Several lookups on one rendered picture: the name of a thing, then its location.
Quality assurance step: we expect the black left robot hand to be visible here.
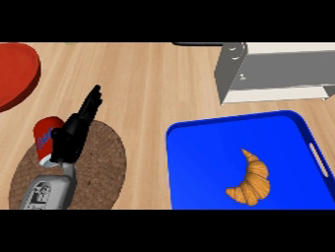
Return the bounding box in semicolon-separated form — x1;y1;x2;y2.
48;84;104;165

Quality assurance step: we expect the blue tray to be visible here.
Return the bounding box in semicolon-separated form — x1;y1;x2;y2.
165;109;335;211

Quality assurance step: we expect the grey tiered shelf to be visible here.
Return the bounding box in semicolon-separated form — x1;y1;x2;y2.
212;42;335;106

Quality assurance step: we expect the red soda can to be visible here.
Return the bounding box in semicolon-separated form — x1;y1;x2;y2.
33;115;67;168

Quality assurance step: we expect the round brown woven placemat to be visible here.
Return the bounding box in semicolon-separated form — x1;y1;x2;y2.
8;119;128;211

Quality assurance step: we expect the red plate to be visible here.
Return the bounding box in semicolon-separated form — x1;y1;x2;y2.
0;42;42;117

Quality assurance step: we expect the black flat object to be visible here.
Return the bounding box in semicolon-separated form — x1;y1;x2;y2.
170;41;225;47

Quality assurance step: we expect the golden croissant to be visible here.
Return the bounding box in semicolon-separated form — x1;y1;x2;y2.
224;149;273;207

